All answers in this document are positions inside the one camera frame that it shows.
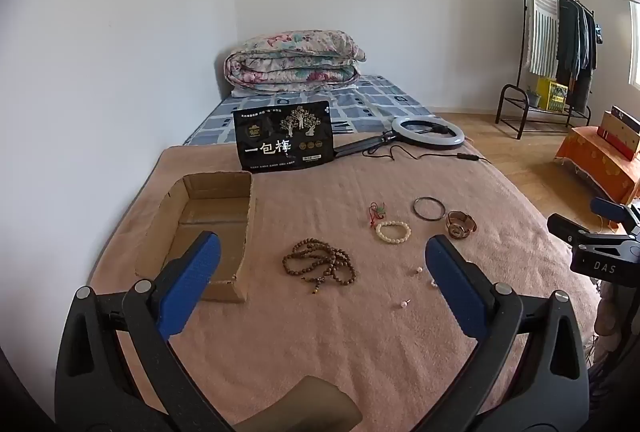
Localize person's right hand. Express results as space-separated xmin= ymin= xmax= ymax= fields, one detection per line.
xmin=594 ymin=284 xmax=621 ymax=355

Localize dark hanging clothes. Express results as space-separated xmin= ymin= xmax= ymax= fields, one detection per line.
xmin=556 ymin=0 xmax=599 ymax=110

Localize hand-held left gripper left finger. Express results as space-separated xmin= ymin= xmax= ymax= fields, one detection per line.
xmin=54 ymin=230 xmax=236 ymax=432

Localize cream bead bracelet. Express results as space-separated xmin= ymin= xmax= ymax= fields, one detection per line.
xmin=375 ymin=220 xmax=412 ymax=244

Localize red string jade pendant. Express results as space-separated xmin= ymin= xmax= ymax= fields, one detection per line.
xmin=369 ymin=202 xmax=390 ymax=229

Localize blue patterned mattress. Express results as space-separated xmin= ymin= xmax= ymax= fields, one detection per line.
xmin=182 ymin=74 xmax=436 ymax=148

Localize dark metal bangle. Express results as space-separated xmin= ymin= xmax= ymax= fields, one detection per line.
xmin=413 ymin=197 xmax=446 ymax=220

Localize yellow box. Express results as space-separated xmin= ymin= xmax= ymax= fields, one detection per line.
xmin=536 ymin=77 xmax=569 ymax=113

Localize folded floral quilt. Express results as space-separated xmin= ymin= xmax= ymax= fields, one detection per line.
xmin=223 ymin=30 xmax=367 ymax=99

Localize black snack pouch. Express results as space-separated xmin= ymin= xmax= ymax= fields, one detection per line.
xmin=233 ymin=100 xmax=335 ymax=173

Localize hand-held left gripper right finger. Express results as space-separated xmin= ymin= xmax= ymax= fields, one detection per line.
xmin=425 ymin=234 xmax=591 ymax=432

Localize brown cardboard carton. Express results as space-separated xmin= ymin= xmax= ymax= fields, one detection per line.
xmin=597 ymin=111 xmax=640 ymax=162

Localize brown strap wristwatch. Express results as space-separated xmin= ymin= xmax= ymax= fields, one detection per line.
xmin=446 ymin=210 xmax=477 ymax=239

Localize bright window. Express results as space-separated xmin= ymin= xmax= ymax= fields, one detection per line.
xmin=627 ymin=0 xmax=640 ymax=90

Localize black metal clothes rack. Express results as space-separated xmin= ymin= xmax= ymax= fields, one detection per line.
xmin=495 ymin=0 xmax=601 ymax=140

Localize black ring light cable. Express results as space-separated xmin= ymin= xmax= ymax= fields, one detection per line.
xmin=362 ymin=144 xmax=493 ymax=165

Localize white ring light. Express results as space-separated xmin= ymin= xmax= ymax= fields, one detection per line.
xmin=334 ymin=116 xmax=466 ymax=159

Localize striped hanging towel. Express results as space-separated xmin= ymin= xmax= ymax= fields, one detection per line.
xmin=524 ymin=0 xmax=560 ymax=77

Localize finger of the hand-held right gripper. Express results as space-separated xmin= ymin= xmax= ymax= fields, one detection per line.
xmin=590 ymin=197 xmax=640 ymax=233
xmin=546 ymin=212 xmax=640 ymax=254

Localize cardboard box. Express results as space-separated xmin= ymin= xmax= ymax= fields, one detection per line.
xmin=134 ymin=170 xmax=254 ymax=304

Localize brown wooden bead necklace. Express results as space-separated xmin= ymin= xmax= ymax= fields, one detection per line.
xmin=282 ymin=238 xmax=357 ymax=295

